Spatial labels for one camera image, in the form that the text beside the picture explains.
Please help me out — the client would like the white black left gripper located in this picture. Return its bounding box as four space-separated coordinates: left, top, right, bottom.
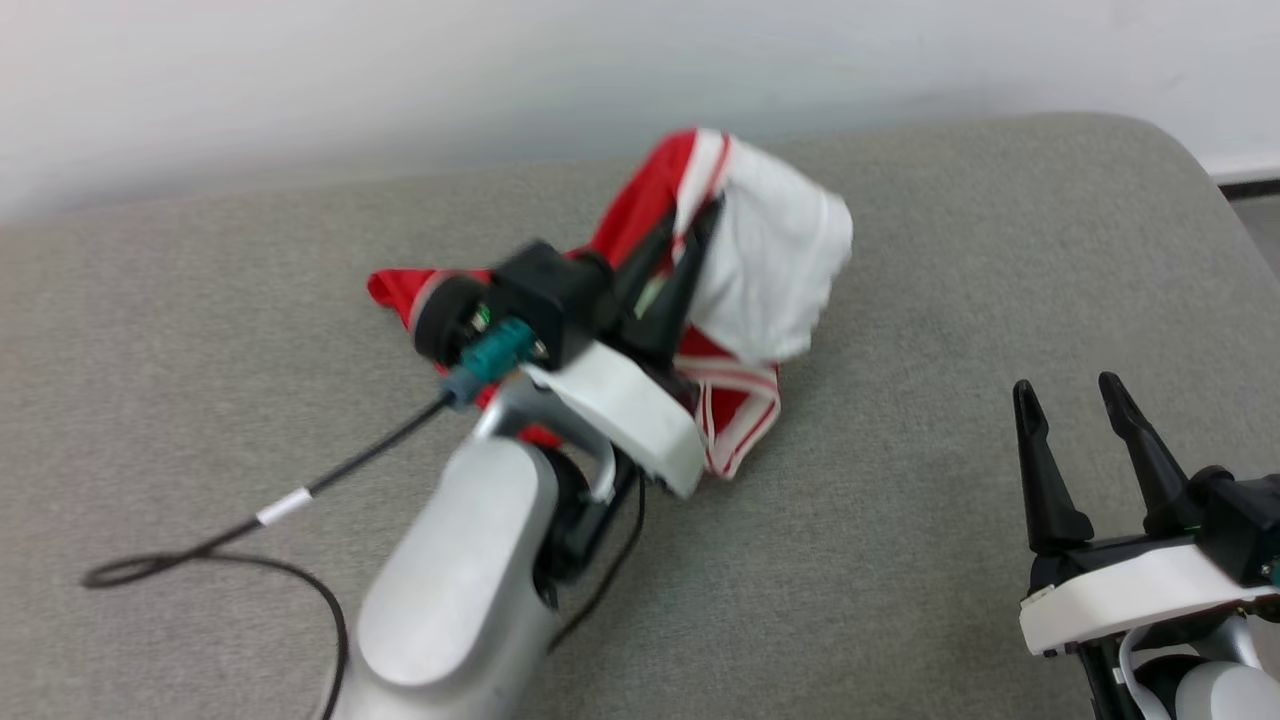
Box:
518 196 725 499

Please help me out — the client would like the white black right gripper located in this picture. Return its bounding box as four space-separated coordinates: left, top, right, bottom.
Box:
1012 371 1280 659

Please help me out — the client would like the red and white garment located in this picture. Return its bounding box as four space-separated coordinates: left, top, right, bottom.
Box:
367 127 854 481

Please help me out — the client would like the grey fabric sofa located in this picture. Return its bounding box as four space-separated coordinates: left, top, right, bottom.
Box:
0 112 1280 720

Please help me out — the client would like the thin black cable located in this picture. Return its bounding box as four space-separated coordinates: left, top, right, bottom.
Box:
545 476 649 656

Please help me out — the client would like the white wall baseboard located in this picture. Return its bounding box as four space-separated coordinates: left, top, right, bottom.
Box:
1203 150 1280 187

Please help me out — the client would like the black cable with white tag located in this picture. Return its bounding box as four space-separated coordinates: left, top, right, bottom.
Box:
82 390 463 720

